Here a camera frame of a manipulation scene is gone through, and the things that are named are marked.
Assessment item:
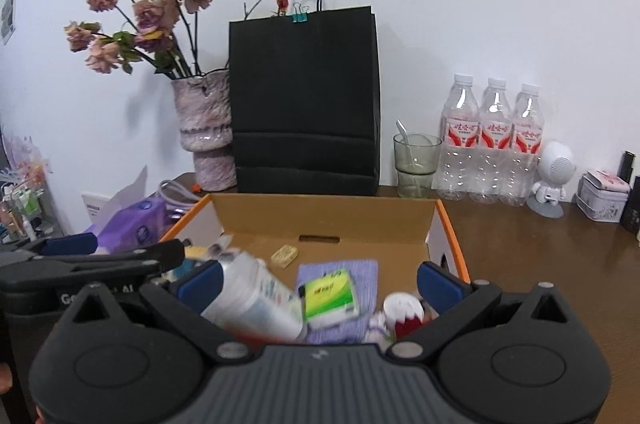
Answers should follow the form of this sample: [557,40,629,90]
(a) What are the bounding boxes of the purple ceramic vase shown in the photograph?
[171,68,237,192]

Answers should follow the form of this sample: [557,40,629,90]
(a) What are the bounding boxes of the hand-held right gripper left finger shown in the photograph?
[57,261,251,361]

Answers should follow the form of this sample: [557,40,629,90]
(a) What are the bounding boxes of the white flat box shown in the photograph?
[81,191,108,222]

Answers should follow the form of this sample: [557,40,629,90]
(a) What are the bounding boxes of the white wet wipes pack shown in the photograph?
[200,251,308,345]

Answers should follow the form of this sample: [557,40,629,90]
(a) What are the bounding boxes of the black rectangular boxes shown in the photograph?
[622,175,640,233]

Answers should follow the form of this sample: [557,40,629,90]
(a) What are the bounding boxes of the wall photo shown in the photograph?
[0,0,18,48]

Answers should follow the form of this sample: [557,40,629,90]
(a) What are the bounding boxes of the white robot speaker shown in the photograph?
[526,141,578,219]

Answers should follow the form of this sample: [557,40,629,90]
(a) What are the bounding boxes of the purple cable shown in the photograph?
[159,178,201,215]

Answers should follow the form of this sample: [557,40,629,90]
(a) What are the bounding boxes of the white round disc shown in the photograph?
[382,293,425,330]

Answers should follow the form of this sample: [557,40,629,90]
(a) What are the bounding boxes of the purple tissue pack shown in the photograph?
[82,165,173,255]

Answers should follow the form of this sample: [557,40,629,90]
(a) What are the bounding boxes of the small grey tin box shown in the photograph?
[575,171,632,223]

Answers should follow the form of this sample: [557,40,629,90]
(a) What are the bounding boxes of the small pale yellow block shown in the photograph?
[270,245,299,267]

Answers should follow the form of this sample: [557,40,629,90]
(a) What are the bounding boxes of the glass cup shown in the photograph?
[393,133,443,199]

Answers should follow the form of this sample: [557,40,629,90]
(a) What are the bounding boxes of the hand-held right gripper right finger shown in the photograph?
[387,261,576,361]

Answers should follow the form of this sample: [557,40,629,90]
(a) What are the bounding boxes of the white spoon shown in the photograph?
[395,119,421,172]

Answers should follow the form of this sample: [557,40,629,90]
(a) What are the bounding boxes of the clear water bottle red label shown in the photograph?
[470,78,516,205]
[500,83,544,207]
[436,73,481,201]

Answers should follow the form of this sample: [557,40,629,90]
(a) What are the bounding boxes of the purple cloth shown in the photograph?
[295,258,379,345]

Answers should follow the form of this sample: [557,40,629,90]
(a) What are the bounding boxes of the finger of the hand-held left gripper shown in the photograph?
[0,233,99,257]
[0,238,187,280]

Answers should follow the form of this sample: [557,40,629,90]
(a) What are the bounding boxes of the red cardboard box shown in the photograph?
[159,193,472,345]

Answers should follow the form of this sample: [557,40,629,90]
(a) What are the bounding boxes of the black paper bag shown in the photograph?
[228,0,381,197]

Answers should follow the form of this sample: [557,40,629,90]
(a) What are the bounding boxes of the small green box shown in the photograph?
[298,268,362,324]

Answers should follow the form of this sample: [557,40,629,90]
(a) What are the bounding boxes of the rack of small bottles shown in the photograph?
[0,134,53,245]

